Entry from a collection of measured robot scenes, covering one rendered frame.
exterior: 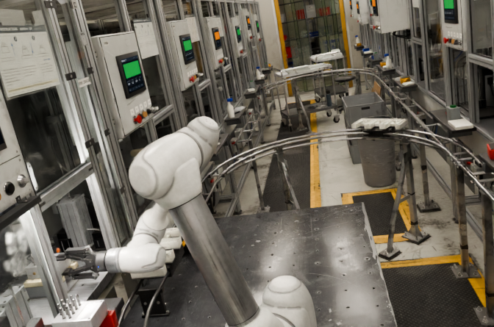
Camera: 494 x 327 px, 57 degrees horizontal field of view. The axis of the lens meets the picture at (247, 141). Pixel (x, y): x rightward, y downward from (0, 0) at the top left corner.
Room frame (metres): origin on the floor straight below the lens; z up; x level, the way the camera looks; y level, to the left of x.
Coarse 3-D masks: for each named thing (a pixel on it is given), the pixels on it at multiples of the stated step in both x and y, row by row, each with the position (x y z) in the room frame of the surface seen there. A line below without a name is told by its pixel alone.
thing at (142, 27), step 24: (96, 0) 2.17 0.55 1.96; (144, 0) 2.79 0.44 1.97; (96, 24) 2.11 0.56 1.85; (120, 24) 2.36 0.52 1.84; (144, 24) 2.68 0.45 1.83; (144, 48) 2.59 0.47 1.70; (144, 72) 2.53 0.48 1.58; (168, 72) 2.93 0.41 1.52; (168, 120) 2.99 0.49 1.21; (120, 144) 2.04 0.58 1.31; (144, 144) 2.30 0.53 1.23
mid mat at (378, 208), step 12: (360, 192) 3.98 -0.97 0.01; (372, 192) 3.91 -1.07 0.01; (384, 192) 3.86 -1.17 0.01; (396, 192) 3.82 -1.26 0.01; (372, 204) 3.65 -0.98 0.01; (384, 204) 3.60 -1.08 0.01; (408, 204) 3.54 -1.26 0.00; (372, 216) 3.43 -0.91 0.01; (384, 216) 3.39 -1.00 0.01; (396, 216) 3.35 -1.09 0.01; (408, 216) 3.32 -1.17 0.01; (372, 228) 3.23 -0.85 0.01; (384, 228) 3.20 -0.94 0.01; (396, 228) 3.16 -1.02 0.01; (408, 228) 3.13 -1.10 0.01; (384, 240) 3.02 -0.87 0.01; (396, 240) 2.99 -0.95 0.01
